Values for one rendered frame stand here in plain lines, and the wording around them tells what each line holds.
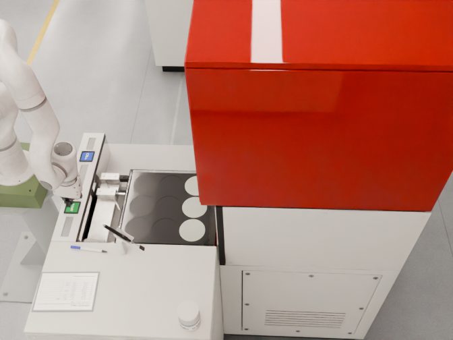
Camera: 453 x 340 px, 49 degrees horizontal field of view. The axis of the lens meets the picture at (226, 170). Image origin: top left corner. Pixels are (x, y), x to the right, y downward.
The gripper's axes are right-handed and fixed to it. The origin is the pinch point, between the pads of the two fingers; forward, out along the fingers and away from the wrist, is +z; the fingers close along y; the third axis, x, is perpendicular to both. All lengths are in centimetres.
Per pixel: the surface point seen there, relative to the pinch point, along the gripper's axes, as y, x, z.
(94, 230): -10.5, 4.9, 10.8
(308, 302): -105, 15, 29
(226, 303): -70, 15, 41
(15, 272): 40, -18, 110
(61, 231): 0.3, 10.7, 4.9
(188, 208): -46.1, -5.7, 1.1
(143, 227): -29.8, 3.8, 4.7
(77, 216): -4.0, 3.9, 4.0
